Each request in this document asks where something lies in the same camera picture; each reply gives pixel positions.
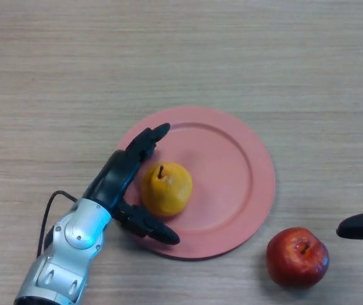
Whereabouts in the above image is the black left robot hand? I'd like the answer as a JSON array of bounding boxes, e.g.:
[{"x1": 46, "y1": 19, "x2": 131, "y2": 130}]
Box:
[{"x1": 81, "y1": 123, "x2": 182, "y2": 245}]

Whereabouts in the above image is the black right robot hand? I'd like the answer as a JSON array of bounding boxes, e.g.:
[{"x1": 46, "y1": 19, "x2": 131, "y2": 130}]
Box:
[{"x1": 336, "y1": 208, "x2": 363, "y2": 240}]

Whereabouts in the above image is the yellow pear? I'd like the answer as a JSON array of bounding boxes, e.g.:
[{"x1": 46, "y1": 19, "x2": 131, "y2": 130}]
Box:
[{"x1": 140, "y1": 161, "x2": 194, "y2": 218}]

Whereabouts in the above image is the pink round plate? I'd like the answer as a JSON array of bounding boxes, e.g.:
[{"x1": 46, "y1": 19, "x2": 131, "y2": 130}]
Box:
[{"x1": 117, "y1": 106, "x2": 277, "y2": 261}]

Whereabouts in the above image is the red apple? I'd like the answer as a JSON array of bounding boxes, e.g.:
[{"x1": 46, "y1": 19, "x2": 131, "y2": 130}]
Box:
[{"x1": 265, "y1": 227, "x2": 330, "y2": 290}]

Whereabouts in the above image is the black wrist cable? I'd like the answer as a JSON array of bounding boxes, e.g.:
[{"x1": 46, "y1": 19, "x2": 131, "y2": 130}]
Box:
[{"x1": 36, "y1": 190, "x2": 79, "y2": 258}]

